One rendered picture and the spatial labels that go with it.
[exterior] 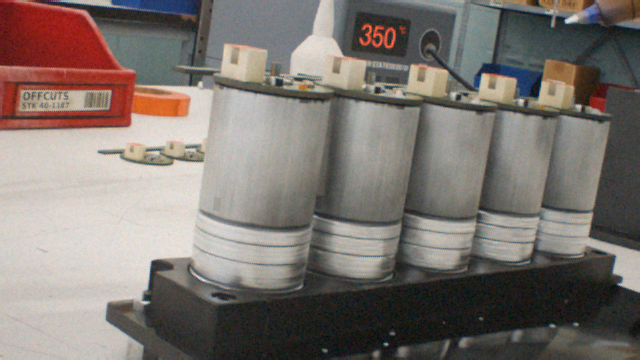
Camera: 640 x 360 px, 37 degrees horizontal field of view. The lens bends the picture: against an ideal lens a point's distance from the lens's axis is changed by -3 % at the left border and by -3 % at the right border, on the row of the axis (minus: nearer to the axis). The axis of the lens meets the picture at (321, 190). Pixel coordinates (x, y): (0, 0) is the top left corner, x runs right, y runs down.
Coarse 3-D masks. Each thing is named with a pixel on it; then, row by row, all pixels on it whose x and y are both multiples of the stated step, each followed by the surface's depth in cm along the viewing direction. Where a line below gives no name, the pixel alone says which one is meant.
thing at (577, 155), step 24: (576, 120) 26; (600, 120) 27; (576, 144) 27; (600, 144) 27; (552, 168) 27; (576, 168) 27; (600, 168) 27; (552, 192) 27; (576, 192) 27; (552, 216) 27; (576, 216) 27; (552, 240) 27; (576, 240) 27
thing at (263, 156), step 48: (240, 96) 19; (288, 96) 19; (240, 144) 19; (288, 144) 19; (240, 192) 19; (288, 192) 19; (240, 240) 19; (288, 240) 20; (240, 288) 20; (288, 288) 20
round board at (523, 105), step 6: (492, 102) 25; (498, 102) 25; (516, 102) 25; (522, 102) 25; (528, 102) 25; (534, 102) 26; (510, 108) 24; (516, 108) 24; (522, 108) 24; (528, 108) 24; (534, 108) 25; (540, 108) 25; (546, 108) 26; (540, 114) 25; (546, 114) 25; (552, 114) 25; (558, 114) 25
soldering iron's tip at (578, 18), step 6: (594, 6) 24; (582, 12) 24; (588, 12) 24; (594, 12) 24; (570, 18) 24; (576, 18) 24; (582, 18) 24; (588, 18) 24; (594, 18) 24; (600, 18) 24; (570, 24) 25; (576, 24) 25
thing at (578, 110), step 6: (552, 108) 27; (558, 108) 27; (576, 108) 27; (582, 108) 27; (588, 108) 28; (570, 114) 26; (576, 114) 26; (582, 114) 26; (588, 114) 26; (594, 114) 26; (600, 114) 27; (606, 114) 27
